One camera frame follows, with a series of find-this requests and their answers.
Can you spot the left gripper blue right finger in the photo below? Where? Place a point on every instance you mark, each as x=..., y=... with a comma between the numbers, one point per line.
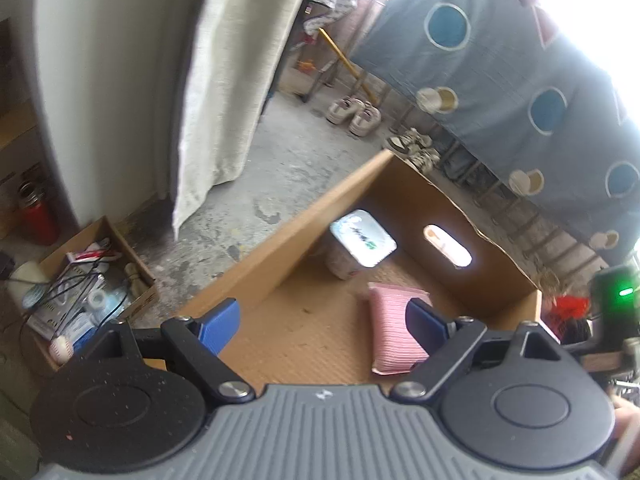
x=428, y=327

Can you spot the white yogurt cup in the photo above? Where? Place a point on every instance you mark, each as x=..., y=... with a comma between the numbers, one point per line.
x=357, y=243

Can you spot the white sneakers pair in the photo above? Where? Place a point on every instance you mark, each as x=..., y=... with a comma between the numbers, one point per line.
x=361, y=117

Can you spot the red plastic bag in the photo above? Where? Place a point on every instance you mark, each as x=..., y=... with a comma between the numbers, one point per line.
x=560, y=309

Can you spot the small cardboard clutter box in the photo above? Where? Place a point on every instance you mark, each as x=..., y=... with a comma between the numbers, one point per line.
x=65, y=298

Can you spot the person's right hand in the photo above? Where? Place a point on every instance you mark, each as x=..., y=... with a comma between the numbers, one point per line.
x=625, y=412

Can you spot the red thermos bottle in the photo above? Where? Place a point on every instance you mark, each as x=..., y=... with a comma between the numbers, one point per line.
x=37, y=216

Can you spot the brown cardboard box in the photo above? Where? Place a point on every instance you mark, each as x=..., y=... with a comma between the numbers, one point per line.
x=306, y=331

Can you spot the pink knitted sponge pad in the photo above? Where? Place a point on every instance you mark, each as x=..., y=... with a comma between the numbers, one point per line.
x=395, y=351

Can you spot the yellow broom handle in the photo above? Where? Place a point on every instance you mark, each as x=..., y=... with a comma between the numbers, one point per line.
x=360, y=77

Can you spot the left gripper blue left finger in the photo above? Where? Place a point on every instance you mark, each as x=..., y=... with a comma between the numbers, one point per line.
x=217, y=327

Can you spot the blue quilt with circles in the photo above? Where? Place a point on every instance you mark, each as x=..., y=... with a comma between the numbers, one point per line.
x=520, y=98

